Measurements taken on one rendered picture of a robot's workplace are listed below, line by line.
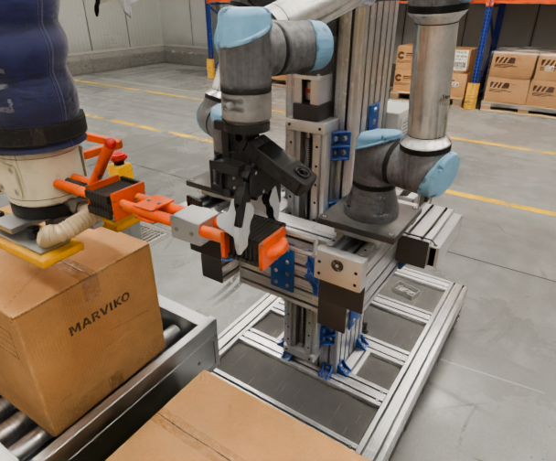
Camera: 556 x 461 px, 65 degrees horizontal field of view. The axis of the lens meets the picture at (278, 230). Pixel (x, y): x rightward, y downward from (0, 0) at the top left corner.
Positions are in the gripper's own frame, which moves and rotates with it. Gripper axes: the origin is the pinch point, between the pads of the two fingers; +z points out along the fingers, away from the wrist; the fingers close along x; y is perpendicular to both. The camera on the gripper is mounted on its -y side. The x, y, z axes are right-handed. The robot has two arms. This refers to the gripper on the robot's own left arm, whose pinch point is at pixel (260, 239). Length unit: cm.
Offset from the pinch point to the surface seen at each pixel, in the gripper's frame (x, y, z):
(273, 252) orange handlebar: 2.5, -4.5, 0.0
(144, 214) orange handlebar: 3.8, 24.3, 0.2
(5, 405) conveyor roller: 22, 75, 67
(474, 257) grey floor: -236, -12, 119
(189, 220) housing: 3.3, 12.9, -1.4
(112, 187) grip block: 0.5, 36.9, -1.5
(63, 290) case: 8, 52, 26
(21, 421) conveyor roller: 22, 66, 67
